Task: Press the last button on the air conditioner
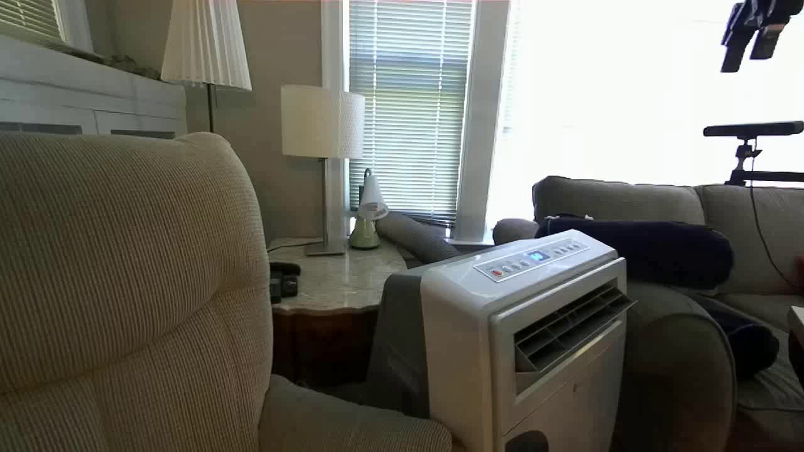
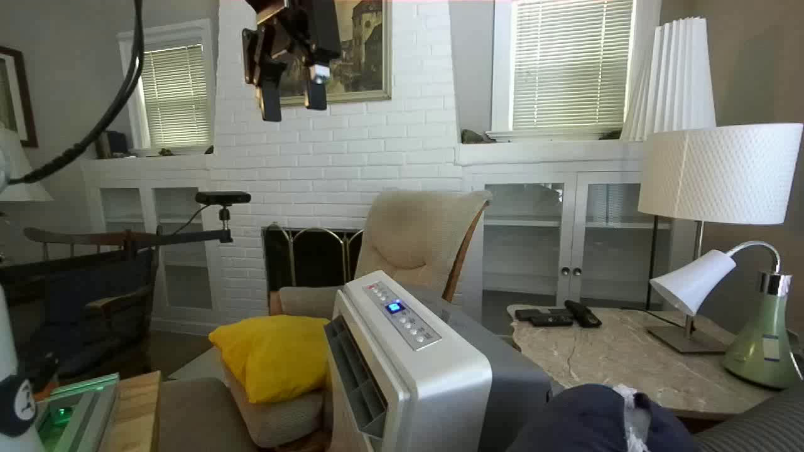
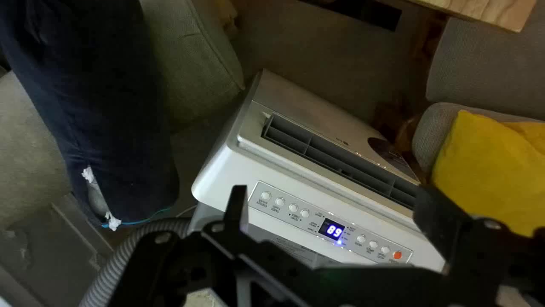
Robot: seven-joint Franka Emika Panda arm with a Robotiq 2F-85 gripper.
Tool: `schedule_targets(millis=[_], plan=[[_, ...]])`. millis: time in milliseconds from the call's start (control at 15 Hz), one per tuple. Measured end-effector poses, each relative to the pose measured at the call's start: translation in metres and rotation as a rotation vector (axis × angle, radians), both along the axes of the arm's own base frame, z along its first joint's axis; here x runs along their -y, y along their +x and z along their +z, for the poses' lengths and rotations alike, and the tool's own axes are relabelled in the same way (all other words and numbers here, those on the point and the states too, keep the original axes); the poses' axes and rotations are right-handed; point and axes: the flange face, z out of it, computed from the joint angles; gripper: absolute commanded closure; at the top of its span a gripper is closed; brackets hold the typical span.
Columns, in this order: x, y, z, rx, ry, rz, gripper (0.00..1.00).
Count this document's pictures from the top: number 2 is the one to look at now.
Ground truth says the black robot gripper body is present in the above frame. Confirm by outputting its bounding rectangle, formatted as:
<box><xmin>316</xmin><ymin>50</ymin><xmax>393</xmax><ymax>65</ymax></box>
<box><xmin>242</xmin><ymin>0</ymin><xmax>344</xmax><ymax>84</ymax></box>

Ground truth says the white portable air conditioner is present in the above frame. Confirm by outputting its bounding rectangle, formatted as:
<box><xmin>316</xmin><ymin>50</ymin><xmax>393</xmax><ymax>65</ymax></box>
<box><xmin>322</xmin><ymin>269</ymin><xmax>557</xmax><ymax>452</ymax></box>

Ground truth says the framed painting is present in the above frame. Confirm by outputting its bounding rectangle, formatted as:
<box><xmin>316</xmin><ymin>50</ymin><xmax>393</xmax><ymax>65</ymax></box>
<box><xmin>279</xmin><ymin>0</ymin><xmax>394</xmax><ymax>107</ymax></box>

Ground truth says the small window with blinds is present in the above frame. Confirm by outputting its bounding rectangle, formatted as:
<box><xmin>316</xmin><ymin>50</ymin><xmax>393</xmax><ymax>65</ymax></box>
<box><xmin>115</xmin><ymin>20</ymin><xmax>218</xmax><ymax>157</ymax></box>

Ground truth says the black fireplace screen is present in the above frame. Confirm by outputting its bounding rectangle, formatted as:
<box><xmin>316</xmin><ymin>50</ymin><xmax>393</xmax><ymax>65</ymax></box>
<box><xmin>261</xmin><ymin>222</ymin><xmax>366</xmax><ymax>293</ymax></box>

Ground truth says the white built-in shelf cabinet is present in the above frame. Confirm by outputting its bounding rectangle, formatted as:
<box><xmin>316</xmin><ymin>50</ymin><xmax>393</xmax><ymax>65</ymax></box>
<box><xmin>83</xmin><ymin>156</ymin><xmax>225</xmax><ymax>339</ymax></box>

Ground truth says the dark framed picture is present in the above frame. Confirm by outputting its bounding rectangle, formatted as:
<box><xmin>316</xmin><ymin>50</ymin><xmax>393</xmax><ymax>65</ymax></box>
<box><xmin>0</xmin><ymin>45</ymin><xmax>40</xmax><ymax>151</ymax></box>

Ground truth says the wide window with blinds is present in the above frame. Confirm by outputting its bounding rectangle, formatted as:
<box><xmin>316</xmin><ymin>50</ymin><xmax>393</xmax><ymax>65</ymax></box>
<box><xmin>489</xmin><ymin>0</ymin><xmax>665</xmax><ymax>141</ymax></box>

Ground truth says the yellow pillow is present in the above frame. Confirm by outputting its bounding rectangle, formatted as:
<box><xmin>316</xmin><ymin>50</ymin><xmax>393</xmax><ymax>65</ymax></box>
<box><xmin>205</xmin><ymin>313</ymin><xmax>333</xmax><ymax>408</ymax></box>

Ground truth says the dark armchair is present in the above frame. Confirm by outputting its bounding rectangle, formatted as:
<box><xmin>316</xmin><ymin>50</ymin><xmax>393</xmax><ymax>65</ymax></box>
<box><xmin>0</xmin><ymin>246</ymin><xmax>164</xmax><ymax>381</ymax></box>

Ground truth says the white cabinet with glass doors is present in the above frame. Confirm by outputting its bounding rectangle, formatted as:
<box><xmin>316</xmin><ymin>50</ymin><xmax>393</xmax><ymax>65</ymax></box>
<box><xmin>455</xmin><ymin>138</ymin><xmax>704</xmax><ymax>319</ymax></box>

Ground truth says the beige cushion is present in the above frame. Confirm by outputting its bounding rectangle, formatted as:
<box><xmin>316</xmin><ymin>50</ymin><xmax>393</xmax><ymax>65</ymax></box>
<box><xmin>218</xmin><ymin>365</ymin><xmax>328</xmax><ymax>452</ymax></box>

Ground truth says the wide black remote control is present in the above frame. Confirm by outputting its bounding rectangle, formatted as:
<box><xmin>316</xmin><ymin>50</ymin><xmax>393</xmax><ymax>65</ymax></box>
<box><xmin>512</xmin><ymin>306</ymin><xmax>578</xmax><ymax>328</ymax></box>

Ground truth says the wooden table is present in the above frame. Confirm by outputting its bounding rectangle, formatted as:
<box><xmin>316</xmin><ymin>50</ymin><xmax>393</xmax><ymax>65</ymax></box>
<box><xmin>97</xmin><ymin>365</ymin><xmax>164</xmax><ymax>452</ymax></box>

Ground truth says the slim black remote control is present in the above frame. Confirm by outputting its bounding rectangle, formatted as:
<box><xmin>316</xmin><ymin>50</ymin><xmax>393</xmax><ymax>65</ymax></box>
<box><xmin>563</xmin><ymin>296</ymin><xmax>605</xmax><ymax>332</ymax></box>

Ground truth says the floor lamp with pleated shade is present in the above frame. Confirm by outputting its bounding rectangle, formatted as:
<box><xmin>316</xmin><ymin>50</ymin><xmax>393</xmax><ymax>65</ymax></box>
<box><xmin>621</xmin><ymin>14</ymin><xmax>722</xmax><ymax>313</ymax></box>

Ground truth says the device with green light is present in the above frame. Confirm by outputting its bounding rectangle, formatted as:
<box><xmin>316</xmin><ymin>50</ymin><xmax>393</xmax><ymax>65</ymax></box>
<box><xmin>33</xmin><ymin>372</ymin><xmax>124</xmax><ymax>452</ymax></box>

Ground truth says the marble side table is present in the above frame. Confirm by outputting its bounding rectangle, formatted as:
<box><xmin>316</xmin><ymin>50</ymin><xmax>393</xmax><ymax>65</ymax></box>
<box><xmin>506</xmin><ymin>301</ymin><xmax>783</xmax><ymax>421</ymax></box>

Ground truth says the black round object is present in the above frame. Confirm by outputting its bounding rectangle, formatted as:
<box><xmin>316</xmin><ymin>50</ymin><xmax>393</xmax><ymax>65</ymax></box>
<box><xmin>0</xmin><ymin>372</ymin><xmax>40</xmax><ymax>438</ymax></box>

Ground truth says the table lamp with drum shade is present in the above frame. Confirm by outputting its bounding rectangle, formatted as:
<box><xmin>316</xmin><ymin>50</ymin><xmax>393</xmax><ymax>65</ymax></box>
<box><xmin>635</xmin><ymin>121</ymin><xmax>804</xmax><ymax>355</ymax></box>

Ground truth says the green desk lamp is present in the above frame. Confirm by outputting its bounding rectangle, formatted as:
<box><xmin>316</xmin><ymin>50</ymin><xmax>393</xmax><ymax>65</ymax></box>
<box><xmin>649</xmin><ymin>237</ymin><xmax>804</xmax><ymax>391</ymax></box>

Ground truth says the grey striped cushion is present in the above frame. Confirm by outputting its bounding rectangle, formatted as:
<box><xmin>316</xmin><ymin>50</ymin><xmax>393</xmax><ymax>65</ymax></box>
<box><xmin>692</xmin><ymin>384</ymin><xmax>804</xmax><ymax>452</ymax></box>

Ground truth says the black camera on stand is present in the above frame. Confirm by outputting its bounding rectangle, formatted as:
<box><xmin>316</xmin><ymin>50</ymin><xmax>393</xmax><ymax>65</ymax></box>
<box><xmin>194</xmin><ymin>188</ymin><xmax>254</xmax><ymax>226</ymax></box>

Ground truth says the thick black cable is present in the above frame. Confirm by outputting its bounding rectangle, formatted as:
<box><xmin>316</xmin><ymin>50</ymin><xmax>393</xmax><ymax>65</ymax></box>
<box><xmin>6</xmin><ymin>0</ymin><xmax>148</xmax><ymax>188</ymax></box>

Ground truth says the beige armchair with wooden frame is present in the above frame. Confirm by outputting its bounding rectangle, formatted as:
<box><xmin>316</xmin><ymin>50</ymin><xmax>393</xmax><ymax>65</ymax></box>
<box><xmin>267</xmin><ymin>188</ymin><xmax>494</xmax><ymax>322</ymax></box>

